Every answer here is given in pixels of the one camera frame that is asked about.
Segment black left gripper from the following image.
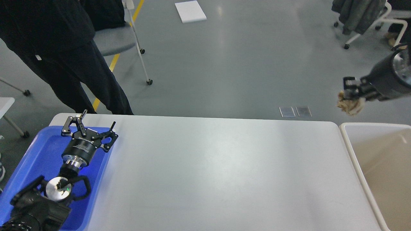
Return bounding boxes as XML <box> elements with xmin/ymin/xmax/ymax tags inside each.
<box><xmin>61</xmin><ymin>109</ymin><xmax>118</xmax><ymax>168</ymax></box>

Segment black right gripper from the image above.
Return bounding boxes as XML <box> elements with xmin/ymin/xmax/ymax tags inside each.
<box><xmin>343</xmin><ymin>50</ymin><xmax>411</xmax><ymax>101</ymax></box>

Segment brown paper ball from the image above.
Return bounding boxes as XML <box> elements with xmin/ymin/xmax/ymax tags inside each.
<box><xmin>336</xmin><ymin>91</ymin><xmax>366</xmax><ymax>116</ymax></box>

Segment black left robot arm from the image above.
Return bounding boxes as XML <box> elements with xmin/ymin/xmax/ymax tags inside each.
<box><xmin>1</xmin><ymin>112</ymin><xmax>118</xmax><ymax>231</ymax></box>

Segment blue plastic tray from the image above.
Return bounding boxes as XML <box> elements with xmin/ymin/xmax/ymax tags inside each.
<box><xmin>0</xmin><ymin>126</ymin><xmax>111</xmax><ymax>231</ymax></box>

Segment right clear floor plate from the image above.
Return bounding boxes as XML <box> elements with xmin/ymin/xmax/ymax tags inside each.
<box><xmin>296</xmin><ymin>106</ymin><xmax>312</xmax><ymax>117</ymax></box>

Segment clear floor plate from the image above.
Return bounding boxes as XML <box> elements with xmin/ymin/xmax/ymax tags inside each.
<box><xmin>279</xmin><ymin>107</ymin><xmax>296</xmax><ymax>118</ymax></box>
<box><xmin>296</xmin><ymin>106</ymin><xmax>312</xmax><ymax>117</ymax></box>

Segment beige waste bin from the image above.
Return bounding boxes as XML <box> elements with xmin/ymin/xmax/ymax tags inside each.
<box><xmin>339</xmin><ymin>123</ymin><xmax>411</xmax><ymax>231</ymax></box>

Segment left clear floor plate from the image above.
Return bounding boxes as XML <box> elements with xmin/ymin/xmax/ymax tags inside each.
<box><xmin>279</xmin><ymin>107</ymin><xmax>296</xmax><ymax>118</ymax></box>

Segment seated person legs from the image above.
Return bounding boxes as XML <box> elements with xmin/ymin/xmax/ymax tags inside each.
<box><xmin>384</xmin><ymin>0</ymin><xmax>411</xmax><ymax>47</ymax></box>

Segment white chair with grey jacket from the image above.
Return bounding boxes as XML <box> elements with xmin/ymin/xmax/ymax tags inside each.
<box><xmin>331</xmin><ymin>0</ymin><xmax>410</xmax><ymax>50</ymax></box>

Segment grey side table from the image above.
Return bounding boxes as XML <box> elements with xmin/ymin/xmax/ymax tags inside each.
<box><xmin>0</xmin><ymin>80</ymin><xmax>31</xmax><ymax>140</ymax></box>

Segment grey seat white chair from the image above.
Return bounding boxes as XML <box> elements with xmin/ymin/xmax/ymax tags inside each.
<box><xmin>93</xmin><ymin>0</ymin><xmax>153</xmax><ymax>86</ymax></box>

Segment person in black clothes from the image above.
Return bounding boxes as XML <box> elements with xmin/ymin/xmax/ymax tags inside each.
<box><xmin>1</xmin><ymin>0</ymin><xmax>133</xmax><ymax>115</ymax></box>

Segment black jacket on chair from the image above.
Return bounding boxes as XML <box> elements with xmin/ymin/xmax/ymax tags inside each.
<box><xmin>80</xmin><ymin>0</ymin><xmax>125</xmax><ymax>31</ymax></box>

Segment white board on floor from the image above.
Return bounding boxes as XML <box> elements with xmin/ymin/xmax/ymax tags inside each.
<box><xmin>175</xmin><ymin>0</ymin><xmax>207</xmax><ymax>23</ymax></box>

